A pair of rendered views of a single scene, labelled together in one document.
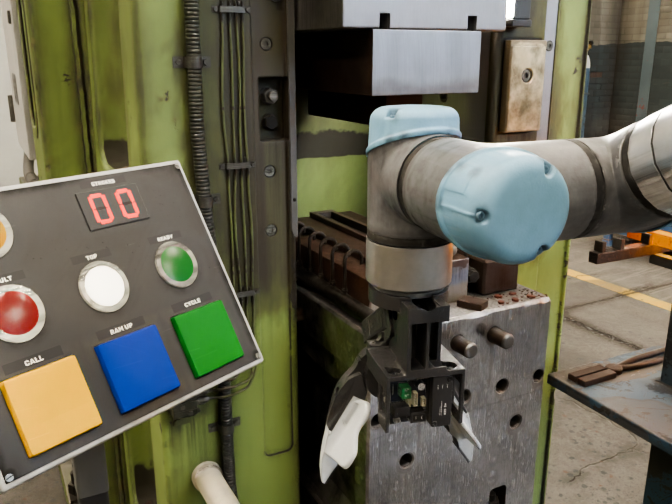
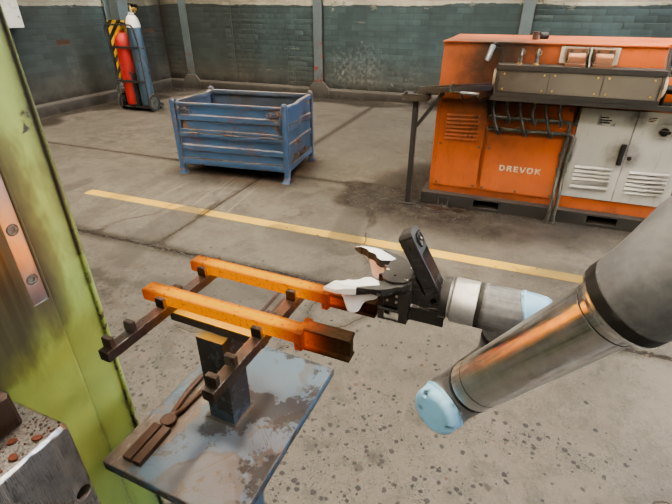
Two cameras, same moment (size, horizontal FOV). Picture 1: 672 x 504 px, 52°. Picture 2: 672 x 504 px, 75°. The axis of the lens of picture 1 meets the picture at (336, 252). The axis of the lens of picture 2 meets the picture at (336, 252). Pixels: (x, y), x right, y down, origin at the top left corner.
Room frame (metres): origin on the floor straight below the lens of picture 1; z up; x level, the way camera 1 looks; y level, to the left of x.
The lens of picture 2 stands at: (0.52, -0.41, 1.48)
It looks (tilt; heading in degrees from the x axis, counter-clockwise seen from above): 29 degrees down; 320
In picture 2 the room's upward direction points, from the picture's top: straight up
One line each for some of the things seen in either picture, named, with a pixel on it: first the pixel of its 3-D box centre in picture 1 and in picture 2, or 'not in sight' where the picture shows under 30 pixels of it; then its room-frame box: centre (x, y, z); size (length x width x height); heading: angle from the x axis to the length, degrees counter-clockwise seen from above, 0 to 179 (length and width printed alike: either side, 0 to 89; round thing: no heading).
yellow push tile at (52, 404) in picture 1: (51, 404); not in sight; (0.59, 0.27, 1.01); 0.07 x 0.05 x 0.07; 143
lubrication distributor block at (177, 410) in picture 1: (187, 390); not in sight; (1.02, 0.24, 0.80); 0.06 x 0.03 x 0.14; 118
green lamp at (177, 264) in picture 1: (176, 264); not in sight; (0.78, 0.19, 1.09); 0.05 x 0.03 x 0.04; 118
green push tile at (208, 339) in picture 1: (206, 338); not in sight; (0.75, 0.15, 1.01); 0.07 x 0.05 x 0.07; 143
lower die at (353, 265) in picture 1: (358, 254); not in sight; (1.27, -0.04, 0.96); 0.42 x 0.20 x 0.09; 28
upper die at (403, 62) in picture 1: (360, 61); not in sight; (1.27, -0.04, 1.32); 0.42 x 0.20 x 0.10; 28
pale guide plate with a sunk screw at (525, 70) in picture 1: (522, 86); not in sight; (1.35, -0.36, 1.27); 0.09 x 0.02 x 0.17; 118
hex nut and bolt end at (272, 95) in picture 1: (271, 109); not in sight; (1.13, 0.10, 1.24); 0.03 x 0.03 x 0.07; 28
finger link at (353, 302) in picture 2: not in sight; (352, 297); (0.97, -0.82, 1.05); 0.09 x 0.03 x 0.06; 63
